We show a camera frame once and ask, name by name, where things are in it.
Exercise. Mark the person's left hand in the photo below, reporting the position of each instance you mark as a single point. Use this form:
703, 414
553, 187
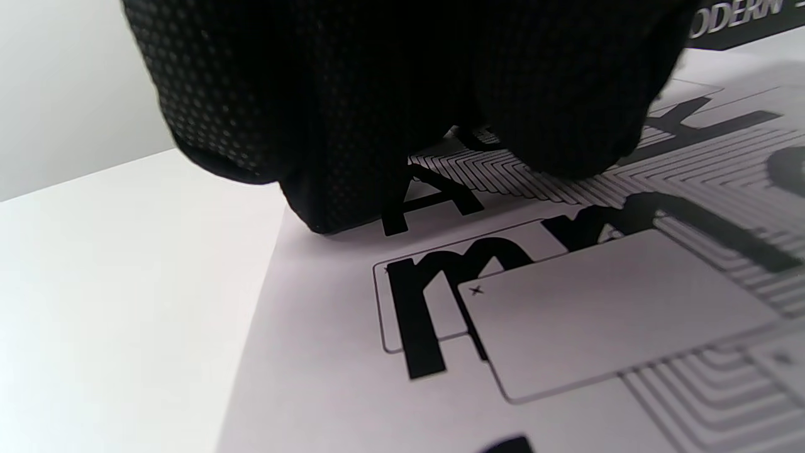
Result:
377, 94

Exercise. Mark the white book black letters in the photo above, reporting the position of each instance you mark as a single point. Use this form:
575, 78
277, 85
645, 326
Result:
566, 314

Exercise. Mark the white book black spine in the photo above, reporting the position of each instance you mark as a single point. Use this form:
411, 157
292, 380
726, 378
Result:
748, 25

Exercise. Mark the white backdrop board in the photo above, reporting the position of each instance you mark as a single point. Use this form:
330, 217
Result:
69, 82

